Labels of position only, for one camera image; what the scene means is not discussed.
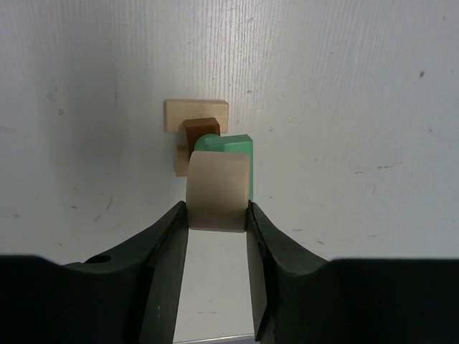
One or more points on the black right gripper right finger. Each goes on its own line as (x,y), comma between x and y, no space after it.
(300,297)

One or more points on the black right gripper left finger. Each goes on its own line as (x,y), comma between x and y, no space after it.
(127,294)

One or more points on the small light wood block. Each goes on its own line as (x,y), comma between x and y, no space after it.
(217,191)

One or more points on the green rectangular block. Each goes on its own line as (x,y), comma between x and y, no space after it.
(233,144)

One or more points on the brown wooden block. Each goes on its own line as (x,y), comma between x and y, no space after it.
(196,128)

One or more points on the green wooden cylinder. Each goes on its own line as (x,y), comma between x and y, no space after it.
(202,143)

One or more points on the aluminium table edge rail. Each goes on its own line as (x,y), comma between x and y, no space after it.
(235,339)

